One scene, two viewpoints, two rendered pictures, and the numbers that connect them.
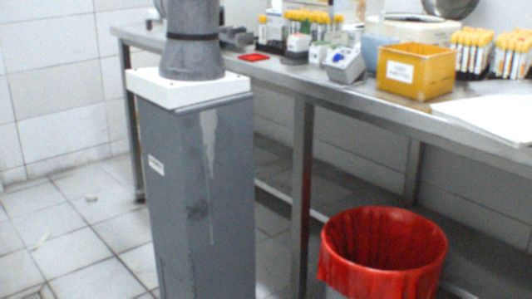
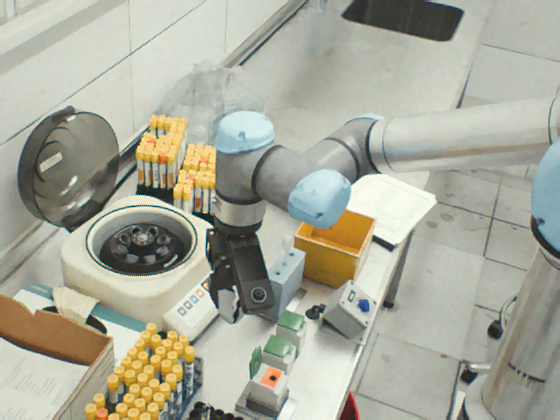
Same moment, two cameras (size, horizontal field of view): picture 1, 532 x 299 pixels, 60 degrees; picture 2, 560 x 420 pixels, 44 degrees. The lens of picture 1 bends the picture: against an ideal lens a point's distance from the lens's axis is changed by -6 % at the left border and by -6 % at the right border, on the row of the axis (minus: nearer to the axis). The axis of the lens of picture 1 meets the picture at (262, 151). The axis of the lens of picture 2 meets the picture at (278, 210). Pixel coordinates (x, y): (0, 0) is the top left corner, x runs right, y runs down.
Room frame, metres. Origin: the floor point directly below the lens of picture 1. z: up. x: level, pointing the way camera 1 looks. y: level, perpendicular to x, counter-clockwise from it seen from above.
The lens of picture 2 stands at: (1.78, 0.47, 1.82)
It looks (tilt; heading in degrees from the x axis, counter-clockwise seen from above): 37 degrees down; 236
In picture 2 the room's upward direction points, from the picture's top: 7 degrees clockwise
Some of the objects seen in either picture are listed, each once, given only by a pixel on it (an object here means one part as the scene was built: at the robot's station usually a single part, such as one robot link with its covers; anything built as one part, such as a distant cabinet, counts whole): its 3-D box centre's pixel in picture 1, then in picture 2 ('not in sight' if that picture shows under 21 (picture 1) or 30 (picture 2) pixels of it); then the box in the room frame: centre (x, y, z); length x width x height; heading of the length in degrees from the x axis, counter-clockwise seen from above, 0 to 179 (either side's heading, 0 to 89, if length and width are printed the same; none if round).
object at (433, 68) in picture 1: (416, 70); (333, 245); (1.08, -0.36, 0.93); 0.13 x 0.13 x 0.10; 38
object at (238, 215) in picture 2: not in sight; (237, 202); (1.38, -0.22, 1.22); 0.08 x 0.08 x 0.05
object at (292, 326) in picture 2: (337, 58); (291, 333); (1.26, -0.20, 0.91); 0.05 x 0.04 x 0.07; 129
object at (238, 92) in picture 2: not in sight; (231, 90); (0.99, -0.98, 0.94); 0.20 x 0.17 x 0.14; 14
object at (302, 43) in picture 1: (298, 46); (268, 389); (1.37, -0.10, 0.92); 0.05 x 0.04 x 0.06; 127
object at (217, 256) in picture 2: not in sight; (235, 242); (1.38, -0.22, 1.14); 0.09 x 0.08 x 0.12; 77
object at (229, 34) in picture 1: (226, 33); not in sight; (1.59, 0.11, 0.92); 0.21 x 0.07 x 0.05; 39
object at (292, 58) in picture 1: (298, 56); (267, 400); (1.37, -0.10, 0.89); 0.09 x 0.05 x 0.04; 127
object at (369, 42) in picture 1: (378, 55); (282, 284); (1.23, -0.30, 0.92); 0.10 x 0.07 x 0.10; 34
